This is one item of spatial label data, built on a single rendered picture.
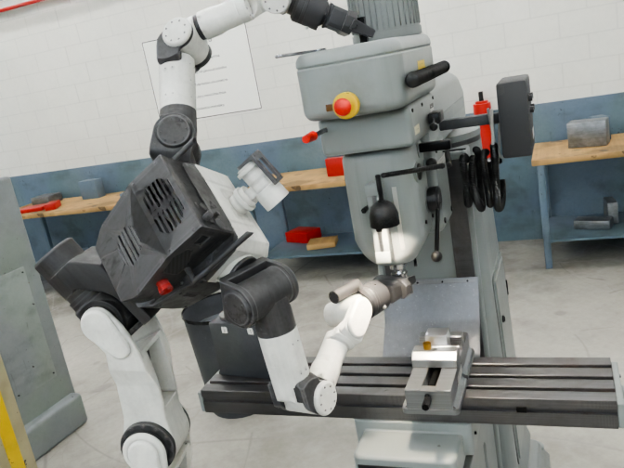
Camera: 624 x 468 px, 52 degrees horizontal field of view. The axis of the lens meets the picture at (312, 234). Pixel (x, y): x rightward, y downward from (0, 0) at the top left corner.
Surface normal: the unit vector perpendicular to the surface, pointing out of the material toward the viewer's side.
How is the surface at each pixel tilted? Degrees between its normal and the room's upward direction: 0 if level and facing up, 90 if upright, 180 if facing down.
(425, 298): 64
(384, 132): 90
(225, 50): 90
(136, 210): 75
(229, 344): 90
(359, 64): 90
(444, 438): 0
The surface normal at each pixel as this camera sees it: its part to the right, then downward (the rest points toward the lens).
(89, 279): -0.14, 0.28
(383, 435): -0.18, -0.95
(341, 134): -0.34, 0.30
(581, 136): -0.53, 0.31
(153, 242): -0.63, 0.04
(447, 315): -0.38, -0.14
